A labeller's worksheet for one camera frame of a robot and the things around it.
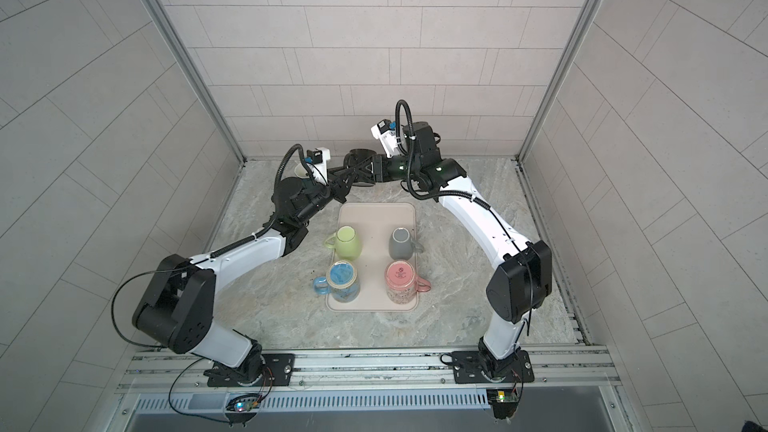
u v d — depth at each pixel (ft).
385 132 2.19
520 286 1.77
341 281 2.47
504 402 2.23
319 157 2.20
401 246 2.84
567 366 2.39
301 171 3.26
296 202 2.06
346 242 2.74
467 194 1.67
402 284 2.43
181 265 1.48
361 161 2.60
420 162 1.93
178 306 1.40
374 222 3.25
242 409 2.11
